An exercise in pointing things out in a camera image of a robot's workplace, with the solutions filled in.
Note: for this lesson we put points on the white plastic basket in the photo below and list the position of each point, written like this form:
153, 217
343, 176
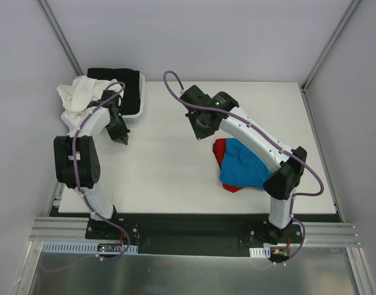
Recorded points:
134, 95

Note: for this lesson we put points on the red t shirt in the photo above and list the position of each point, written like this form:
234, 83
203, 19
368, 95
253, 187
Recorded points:
219, 150

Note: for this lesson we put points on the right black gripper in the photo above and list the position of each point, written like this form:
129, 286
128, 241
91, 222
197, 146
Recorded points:
194, 100

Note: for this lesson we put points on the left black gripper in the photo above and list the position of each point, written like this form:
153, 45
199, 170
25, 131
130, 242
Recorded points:
119, 134

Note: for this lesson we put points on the white cable duct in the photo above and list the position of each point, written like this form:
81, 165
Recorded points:
264, 252
88, 248

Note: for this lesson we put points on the blue t shirt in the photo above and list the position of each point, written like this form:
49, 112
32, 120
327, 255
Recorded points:
242, 168

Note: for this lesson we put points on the left white cable duct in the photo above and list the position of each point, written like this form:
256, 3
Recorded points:
88, 248

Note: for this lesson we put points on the aluminium rail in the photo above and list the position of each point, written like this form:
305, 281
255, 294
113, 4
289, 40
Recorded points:
317, 234

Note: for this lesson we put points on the right white cable duct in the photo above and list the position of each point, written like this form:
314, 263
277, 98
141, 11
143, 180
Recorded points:
264, 252

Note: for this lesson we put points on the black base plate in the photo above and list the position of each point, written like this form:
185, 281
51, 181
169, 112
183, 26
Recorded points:
225, 235

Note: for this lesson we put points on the white t shirt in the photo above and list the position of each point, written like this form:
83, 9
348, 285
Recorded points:
77, 96

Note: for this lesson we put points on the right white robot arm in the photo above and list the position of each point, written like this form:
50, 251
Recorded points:
222, 112

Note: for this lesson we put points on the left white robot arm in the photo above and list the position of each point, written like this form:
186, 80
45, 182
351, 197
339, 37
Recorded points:
77, 165

